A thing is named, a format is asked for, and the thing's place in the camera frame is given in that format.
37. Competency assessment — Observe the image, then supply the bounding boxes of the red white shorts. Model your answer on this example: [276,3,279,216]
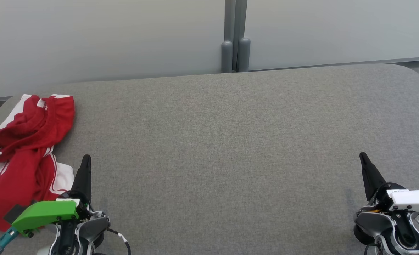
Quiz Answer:
[0,94,75,166]

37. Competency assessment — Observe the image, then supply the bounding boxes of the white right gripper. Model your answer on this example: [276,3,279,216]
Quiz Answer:
[359,152,419,217]

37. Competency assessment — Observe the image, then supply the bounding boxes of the red white t-shirt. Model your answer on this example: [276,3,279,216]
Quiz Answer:
[0,142,75,237]

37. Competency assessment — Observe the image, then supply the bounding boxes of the teal plug left camera cable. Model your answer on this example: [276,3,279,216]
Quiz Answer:
[0,227,19,255]

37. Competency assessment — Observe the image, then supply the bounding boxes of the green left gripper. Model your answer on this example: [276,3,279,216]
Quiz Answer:
[12,154,92,237]

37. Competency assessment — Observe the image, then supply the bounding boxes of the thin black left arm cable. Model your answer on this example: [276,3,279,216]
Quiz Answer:
[107,228,131,255]

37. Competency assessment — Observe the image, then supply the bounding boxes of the grey slotted partition post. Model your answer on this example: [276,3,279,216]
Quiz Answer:
[221,0,251,73]

